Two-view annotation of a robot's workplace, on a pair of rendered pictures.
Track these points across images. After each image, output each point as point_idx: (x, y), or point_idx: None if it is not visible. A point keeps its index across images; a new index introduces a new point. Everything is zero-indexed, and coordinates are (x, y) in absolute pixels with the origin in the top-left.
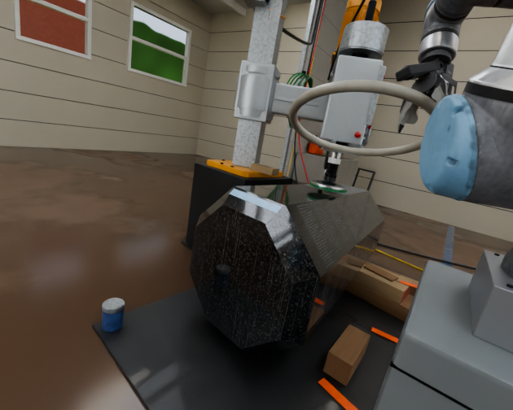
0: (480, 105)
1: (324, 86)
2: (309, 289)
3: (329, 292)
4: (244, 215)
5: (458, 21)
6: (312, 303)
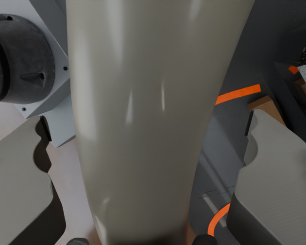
0: None
1: None
2: (296, 55)
3: None
4: None
5: None
6: (286, 62)
